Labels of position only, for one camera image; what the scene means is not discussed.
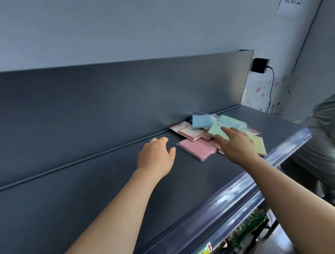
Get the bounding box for person's left forearm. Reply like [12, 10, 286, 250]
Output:
[32, 166, 172, 254]

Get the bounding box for pile of pastel notepad packets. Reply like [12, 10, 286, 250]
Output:
[168, 108, 268, 165]

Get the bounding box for dark grey metal shelf unit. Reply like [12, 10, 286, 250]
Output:
[0, 43, 324, 254]

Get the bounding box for clear plastic price rail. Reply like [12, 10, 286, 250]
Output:
[115, 126, 324, 254]

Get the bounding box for person's right forearm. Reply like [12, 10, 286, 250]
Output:
[232, 147, 335, 254]

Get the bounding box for black power cable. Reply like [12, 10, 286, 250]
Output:
[262, 66, 279, 114]

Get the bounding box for black power adapter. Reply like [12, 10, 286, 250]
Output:
[250, 57, 272, 75]

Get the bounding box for green packaged goods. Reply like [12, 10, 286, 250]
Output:
[224, 206, 273, 252]

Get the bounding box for person's right hand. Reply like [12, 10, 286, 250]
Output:
[213, 123, 262, 167]

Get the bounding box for person's left hand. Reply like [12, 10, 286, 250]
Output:
[135, 135, 179, 182]

